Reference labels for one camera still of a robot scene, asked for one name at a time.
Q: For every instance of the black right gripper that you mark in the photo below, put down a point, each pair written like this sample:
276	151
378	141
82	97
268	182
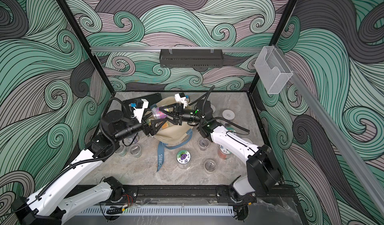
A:
179	112

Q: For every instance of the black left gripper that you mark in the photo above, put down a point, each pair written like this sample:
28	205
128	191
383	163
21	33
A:
149	129

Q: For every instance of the pink purple label jar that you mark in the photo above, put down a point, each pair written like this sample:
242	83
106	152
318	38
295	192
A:
157	114

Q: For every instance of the cream canvas tote bag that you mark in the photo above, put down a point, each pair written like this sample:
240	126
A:
171	138

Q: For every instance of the purple flower label jar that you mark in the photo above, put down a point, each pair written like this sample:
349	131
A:
183	159

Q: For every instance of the green lid seed jar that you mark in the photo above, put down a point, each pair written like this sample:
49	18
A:
223	153

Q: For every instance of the clear small seed jar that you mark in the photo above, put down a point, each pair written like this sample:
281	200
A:
210	166

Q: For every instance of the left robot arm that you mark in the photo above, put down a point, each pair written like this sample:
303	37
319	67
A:
51	206

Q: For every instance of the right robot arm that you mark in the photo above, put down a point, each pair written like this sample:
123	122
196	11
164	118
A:
263	170

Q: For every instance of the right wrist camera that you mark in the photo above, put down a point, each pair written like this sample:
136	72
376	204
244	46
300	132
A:
182	99

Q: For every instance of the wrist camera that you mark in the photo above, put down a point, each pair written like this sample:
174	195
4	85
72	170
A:
138	108
182	99

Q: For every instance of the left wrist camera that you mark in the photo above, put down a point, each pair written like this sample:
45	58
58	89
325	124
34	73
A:
138	108

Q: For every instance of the black wall shelf tray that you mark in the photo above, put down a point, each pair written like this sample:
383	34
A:
191	58

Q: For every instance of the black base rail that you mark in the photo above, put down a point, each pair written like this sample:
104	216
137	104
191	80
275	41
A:
222	194

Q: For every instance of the white slotted cable duct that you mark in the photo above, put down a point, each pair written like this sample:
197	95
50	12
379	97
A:
200	210

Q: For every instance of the white mesh wall basket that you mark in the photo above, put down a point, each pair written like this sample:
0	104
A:
273	69

